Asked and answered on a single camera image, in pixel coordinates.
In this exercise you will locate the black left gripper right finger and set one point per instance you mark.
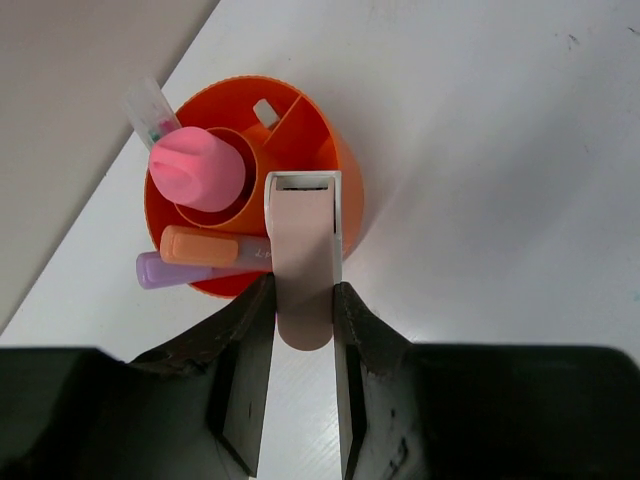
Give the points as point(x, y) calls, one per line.
point(412, 410)

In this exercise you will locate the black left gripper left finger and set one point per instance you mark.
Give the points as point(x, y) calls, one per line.
point(190, 408)

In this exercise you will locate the purple highlighter marker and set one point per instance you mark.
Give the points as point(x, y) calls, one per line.
point(154, 273)

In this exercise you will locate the orange highlighter marker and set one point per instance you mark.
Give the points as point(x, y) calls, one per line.
point(208, 248)

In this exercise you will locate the pink glue bottle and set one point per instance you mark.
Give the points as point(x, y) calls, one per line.
point(194, 168)

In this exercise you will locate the red gel pen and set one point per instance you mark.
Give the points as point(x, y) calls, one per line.
point(148, 109)

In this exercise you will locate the grey eraser block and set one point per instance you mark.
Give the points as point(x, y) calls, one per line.
point(266, 114)

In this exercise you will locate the orange round desk organizer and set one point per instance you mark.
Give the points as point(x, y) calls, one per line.
point(303, 140)

